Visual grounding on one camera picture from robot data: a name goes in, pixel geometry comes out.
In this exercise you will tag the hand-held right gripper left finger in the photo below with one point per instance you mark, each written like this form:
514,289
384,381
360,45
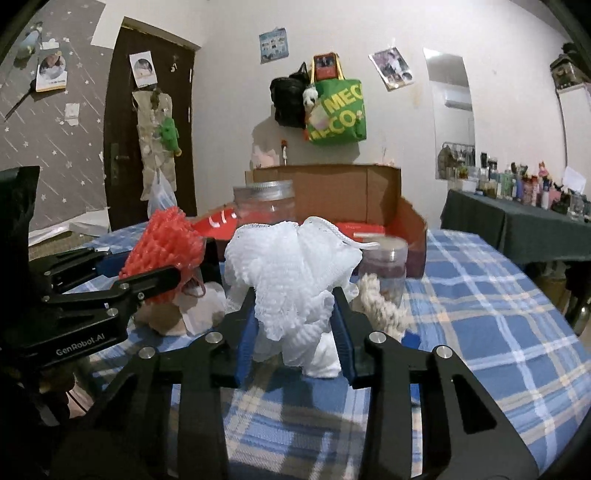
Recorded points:
244,344

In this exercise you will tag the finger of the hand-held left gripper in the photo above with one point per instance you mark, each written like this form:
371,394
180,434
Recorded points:
138,286
69,267

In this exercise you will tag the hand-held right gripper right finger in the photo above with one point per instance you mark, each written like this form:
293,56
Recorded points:
346,344

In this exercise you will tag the red mesh bath pouf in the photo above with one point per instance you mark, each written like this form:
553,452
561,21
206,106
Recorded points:
161,240

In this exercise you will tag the white thin glove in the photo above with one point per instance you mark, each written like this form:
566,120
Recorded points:
203,309

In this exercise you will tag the cardboard box with red lining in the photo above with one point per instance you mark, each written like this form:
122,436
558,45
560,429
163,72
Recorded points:
332,194

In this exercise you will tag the tan round pad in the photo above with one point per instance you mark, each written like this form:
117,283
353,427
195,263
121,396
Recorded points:
161,321

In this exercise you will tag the small clear plastic jar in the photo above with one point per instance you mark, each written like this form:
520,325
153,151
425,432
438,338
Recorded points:
385,267

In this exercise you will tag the white plastic bag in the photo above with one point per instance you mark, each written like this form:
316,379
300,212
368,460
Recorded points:
161,196

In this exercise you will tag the blue plaid tablecloth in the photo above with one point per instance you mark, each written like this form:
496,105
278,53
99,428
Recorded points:
461,323

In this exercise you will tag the large jar with metal lid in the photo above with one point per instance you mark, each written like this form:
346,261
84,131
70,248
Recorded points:
263,203

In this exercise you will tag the brown paper hanging organizer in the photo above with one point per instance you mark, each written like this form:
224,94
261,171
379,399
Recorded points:
147,138

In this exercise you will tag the green plush toy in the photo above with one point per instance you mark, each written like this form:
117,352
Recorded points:
169,134

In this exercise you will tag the dark brown door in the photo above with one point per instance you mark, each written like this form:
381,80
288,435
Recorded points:
120,120

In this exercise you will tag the round photo card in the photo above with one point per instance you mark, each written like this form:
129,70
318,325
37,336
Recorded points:
51,71

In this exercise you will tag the red-tipped brush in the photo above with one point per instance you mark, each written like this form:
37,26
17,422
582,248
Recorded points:
285,150

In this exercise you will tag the table with dark green cloth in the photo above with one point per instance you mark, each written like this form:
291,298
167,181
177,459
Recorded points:
508,221

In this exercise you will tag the white photo print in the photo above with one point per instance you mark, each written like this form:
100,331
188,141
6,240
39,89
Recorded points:
141,69

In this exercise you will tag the green tote bag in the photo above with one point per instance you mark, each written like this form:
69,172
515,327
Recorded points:
341,115

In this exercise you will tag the side table with bottles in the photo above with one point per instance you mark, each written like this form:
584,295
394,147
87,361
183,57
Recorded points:
512,184

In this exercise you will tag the black backpack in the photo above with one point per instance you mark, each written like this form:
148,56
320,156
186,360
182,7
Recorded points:
286,101

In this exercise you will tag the small panda plush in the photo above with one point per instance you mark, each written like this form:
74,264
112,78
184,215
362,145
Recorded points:
310,98

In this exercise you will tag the white air conditioner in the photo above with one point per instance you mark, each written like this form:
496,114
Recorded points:
458,99

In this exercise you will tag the red pouch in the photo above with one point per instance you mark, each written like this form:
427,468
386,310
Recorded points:
325,67

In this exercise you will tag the photo collage poster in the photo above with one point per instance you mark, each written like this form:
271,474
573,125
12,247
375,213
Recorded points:
391,69

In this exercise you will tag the white envelope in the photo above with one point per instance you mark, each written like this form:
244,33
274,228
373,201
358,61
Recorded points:
572,177

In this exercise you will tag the white fabric wardrobe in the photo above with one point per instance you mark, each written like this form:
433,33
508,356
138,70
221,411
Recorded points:
577,129

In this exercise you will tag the patterned storage bag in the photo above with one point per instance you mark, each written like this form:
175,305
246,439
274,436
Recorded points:
565,71

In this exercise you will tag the bird wall sticker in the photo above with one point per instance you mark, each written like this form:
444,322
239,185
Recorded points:
28,44

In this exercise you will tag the blue wall poster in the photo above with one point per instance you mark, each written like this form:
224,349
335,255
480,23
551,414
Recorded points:
274,45

